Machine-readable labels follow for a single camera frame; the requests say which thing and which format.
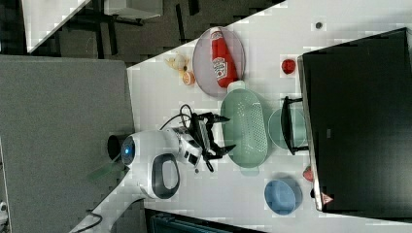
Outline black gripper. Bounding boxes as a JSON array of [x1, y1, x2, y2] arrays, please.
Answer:
[[189, 112, 235, 160]]

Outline green plastic strainer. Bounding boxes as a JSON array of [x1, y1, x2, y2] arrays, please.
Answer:
[[221, 81, 269, 177]]

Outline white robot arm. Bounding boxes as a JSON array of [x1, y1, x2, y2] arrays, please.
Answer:
[[69, 113, 233, 233]]

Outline green plastic cup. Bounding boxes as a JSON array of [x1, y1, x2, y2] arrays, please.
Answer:
[[268, 109, 306, 150]]

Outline orange slice toy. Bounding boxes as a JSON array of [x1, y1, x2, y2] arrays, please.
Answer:
[[183, 71, 195, 85]]

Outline red ketchup bottle toy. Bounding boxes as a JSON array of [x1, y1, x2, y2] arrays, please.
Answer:
[[210, 27, 238, 88]]

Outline grey round plate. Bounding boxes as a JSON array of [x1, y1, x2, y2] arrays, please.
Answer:
[[192, 27, 246, 99]]

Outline peeled banana toy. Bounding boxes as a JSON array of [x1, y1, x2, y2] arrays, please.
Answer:
[[165, 54, 189, 76]]

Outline blue plastic bowl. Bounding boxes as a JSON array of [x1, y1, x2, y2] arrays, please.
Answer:
[[263, 178, 302, 216]]

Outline red strawberry toy near oven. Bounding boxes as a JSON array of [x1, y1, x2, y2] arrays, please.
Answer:
[[302, 166, 314, 182]]

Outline black toaster oven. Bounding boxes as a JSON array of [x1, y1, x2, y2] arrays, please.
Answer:
[[297, 28, 412, 222]]

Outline grey partition panel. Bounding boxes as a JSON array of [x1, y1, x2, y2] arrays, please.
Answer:
[[1, 55, 133, 233]]

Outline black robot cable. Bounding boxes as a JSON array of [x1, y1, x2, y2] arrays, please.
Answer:
[[158, 104, 195, 131]]

